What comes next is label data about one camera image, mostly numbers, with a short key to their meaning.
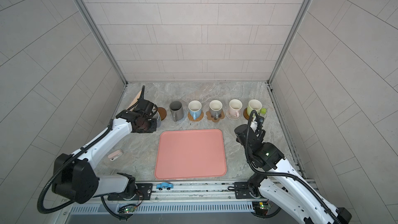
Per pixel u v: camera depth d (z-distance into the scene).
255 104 0.94
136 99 1.02
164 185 0.71
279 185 0.46
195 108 0.94
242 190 0.71
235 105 0.94
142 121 0.60
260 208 0.68
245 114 0.99
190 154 0.85
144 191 0.71
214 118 0.96
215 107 0.94
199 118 0.96
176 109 0.90
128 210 0.64
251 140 0.50
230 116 0.96
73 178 0.39
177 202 0.70
